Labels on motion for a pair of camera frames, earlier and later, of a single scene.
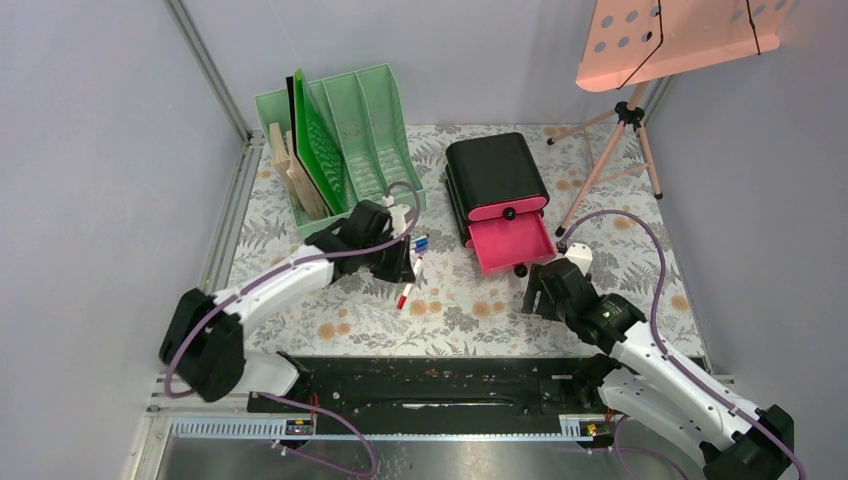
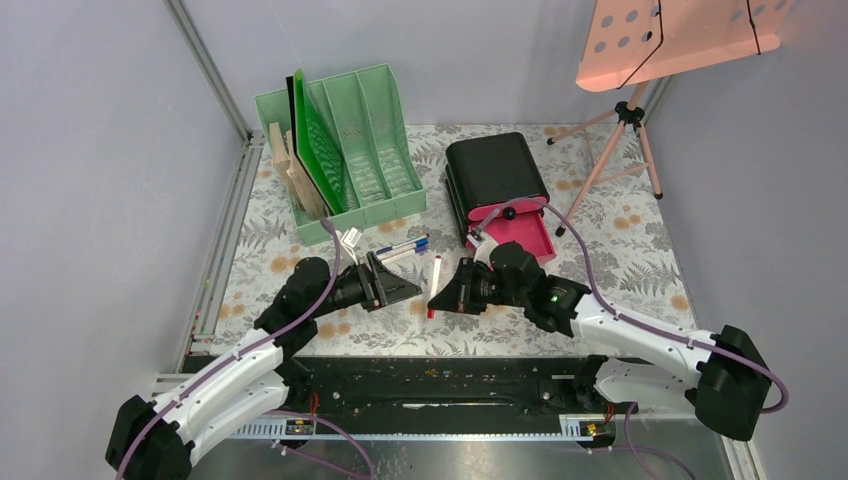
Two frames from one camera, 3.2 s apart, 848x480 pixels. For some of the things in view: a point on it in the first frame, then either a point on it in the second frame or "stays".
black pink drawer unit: [498, 194] stays
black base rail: [437, 388] stays
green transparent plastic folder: [315, 146] stays
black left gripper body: [387, 263] -> [372, 298]
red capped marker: [404, 294] -> [435, 282]
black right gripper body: [557, 309] -> [486, 287]
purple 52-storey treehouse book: [312, 202] stays
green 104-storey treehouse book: [280, 160] stays
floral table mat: [606, 197] stays
